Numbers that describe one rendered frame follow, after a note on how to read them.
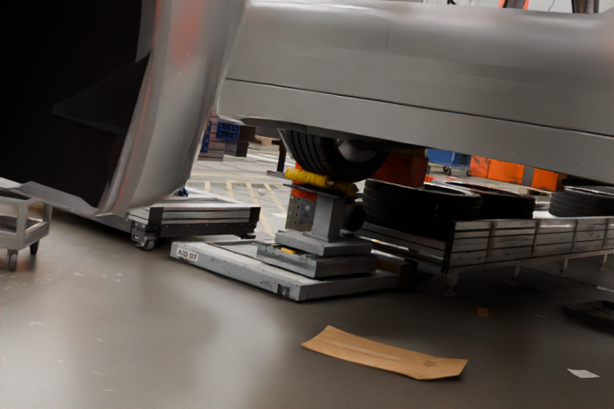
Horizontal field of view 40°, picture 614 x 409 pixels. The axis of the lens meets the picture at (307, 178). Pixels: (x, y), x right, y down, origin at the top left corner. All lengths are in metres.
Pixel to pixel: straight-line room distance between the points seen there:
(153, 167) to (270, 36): 2.14
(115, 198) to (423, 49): 1.87
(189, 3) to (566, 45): 1.68
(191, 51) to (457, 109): 1.77
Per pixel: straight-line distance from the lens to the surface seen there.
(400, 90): 2.62
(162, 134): 0.80
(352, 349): 3.14
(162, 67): 0.76
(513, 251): 5.01
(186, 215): 4.48
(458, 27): 2.49
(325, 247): 3.90
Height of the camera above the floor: 0.87
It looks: 5 degrees down
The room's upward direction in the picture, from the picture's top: 9 degrees clockwise
